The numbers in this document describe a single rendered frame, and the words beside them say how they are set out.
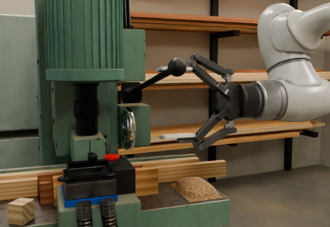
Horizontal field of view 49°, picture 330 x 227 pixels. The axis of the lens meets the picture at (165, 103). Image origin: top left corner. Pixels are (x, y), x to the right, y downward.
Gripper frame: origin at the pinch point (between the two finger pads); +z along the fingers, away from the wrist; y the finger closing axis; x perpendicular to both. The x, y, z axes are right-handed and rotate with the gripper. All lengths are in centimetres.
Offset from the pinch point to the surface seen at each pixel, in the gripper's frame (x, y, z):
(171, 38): -249, 72, -90
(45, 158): -36.4, -12.9, 23.6
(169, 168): -17.9, -16.0, -6.3
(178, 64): 9.8, 6.5, 0.4
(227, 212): -3.6, -24.7, -14.6
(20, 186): -17.8, -17.1, 29.0
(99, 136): -13.6, -6.7, 11.6
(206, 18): -195, 76, -103
